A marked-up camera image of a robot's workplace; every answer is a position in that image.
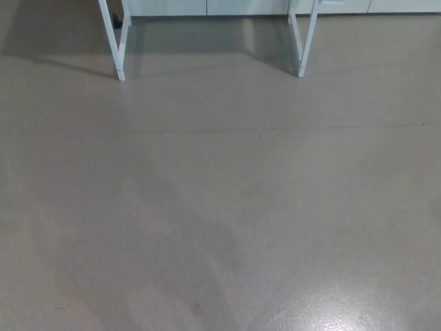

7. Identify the white metal-legged table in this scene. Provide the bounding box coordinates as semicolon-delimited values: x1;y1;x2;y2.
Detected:
98;0;323;81

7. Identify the white cabinet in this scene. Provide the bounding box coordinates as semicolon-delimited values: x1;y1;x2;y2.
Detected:
130;0;441;17

